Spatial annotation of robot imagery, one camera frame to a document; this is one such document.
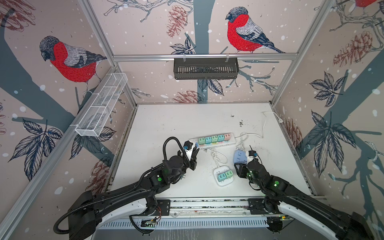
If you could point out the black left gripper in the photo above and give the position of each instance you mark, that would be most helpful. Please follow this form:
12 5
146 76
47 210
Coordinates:
193 159

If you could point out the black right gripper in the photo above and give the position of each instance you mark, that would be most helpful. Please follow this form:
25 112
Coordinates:
239 171

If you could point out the blue square socket cube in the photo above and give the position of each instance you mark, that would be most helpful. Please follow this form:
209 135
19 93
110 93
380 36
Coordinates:
240 157

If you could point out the white square socket cube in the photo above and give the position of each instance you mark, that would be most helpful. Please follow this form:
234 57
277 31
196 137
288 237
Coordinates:
221 170

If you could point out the teal charger plug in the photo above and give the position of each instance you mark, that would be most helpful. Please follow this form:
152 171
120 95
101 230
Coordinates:
221 138
221 177
208 140

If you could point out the white multicolour power strip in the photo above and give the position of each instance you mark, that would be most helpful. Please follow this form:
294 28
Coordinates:
214 145

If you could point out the green charger plug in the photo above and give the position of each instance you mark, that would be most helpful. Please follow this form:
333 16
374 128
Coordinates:
214 139
229 174
201 141

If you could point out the pink USB charger plug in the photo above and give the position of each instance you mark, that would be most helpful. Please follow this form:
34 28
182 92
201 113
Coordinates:
228 136

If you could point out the green charger plug bottom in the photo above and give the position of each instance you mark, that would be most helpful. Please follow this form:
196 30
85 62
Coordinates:
229 174

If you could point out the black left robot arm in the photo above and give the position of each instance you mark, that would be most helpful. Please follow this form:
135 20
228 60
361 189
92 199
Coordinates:
91 211

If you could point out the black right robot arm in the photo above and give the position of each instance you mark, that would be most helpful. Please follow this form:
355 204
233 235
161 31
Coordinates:
281 197

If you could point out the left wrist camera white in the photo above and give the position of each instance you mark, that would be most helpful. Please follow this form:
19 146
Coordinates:
190 148

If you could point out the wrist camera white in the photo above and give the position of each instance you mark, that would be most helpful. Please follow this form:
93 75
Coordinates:
190 148
252 155

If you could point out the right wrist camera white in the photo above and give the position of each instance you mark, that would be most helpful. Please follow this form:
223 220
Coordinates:
252 155

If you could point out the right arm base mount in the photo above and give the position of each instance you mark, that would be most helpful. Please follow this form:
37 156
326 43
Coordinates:
261 206

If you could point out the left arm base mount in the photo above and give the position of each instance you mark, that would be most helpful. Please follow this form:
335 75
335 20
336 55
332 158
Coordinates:
162 209

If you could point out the black wall shelf basket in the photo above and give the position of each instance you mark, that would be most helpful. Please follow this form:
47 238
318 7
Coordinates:
206 68

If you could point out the white wire mesh shelf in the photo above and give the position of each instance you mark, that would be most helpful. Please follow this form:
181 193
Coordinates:
97 115

